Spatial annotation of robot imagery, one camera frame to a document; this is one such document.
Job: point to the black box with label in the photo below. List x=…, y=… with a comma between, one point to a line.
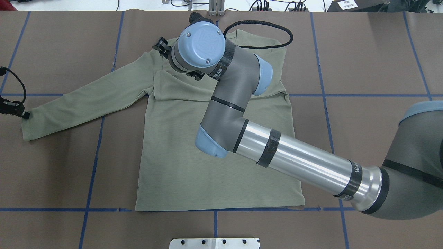
x=357, y=5

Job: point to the grey aluminium frame post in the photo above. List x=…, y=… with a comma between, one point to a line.
x=216, y=8

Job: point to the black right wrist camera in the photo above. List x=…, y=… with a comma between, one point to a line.
x=197, y=17

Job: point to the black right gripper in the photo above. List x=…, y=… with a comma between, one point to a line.
x=161, y=46

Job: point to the white metal base plate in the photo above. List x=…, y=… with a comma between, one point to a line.
x=215, y=243

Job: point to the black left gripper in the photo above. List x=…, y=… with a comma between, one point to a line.
x=10, y=107

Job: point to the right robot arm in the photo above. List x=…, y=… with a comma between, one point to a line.
x=408, y=184

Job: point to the olive green long-sleeve shirt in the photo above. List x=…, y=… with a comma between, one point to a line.
x=174, y=175

